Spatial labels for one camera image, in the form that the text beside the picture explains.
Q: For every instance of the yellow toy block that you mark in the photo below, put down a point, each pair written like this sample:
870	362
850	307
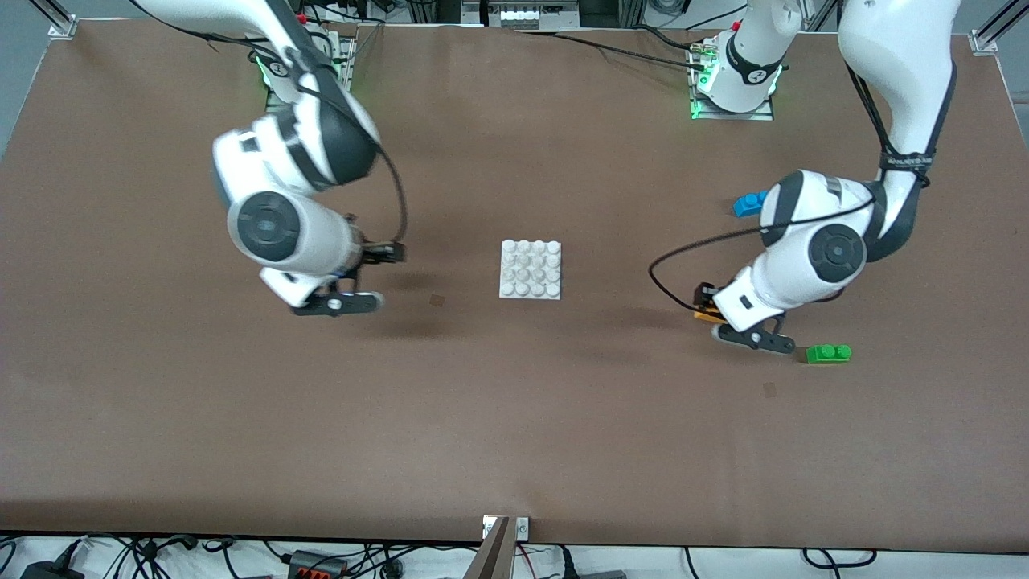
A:
711	317

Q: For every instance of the green toy block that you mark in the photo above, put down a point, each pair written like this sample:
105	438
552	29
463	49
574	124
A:
828	354

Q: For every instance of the white power strip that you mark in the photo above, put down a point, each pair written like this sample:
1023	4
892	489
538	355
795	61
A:
522	14

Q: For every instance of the aluminium profile frame corner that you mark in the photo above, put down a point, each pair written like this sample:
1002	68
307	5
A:
997	32
56	22

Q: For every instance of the black power adapter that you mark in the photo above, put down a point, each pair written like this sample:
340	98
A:
48	571

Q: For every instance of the blue toy block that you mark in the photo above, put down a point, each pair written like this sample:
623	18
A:
748	205

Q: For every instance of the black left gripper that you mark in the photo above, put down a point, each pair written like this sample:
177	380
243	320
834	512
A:
708	296

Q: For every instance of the small metal bracket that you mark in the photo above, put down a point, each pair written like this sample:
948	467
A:
522	527

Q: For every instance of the white studded base plate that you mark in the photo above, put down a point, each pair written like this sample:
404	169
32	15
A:
530	269

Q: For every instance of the wooden post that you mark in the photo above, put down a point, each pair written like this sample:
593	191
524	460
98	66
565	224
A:
490	555

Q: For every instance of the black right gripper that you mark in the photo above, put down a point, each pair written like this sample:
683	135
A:
376	255

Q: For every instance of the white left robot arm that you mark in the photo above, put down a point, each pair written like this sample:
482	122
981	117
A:
812	257

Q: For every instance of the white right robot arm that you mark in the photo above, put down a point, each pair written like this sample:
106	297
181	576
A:
273	225

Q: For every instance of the black box with orange connectors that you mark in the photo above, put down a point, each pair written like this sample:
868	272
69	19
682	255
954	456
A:
317	565

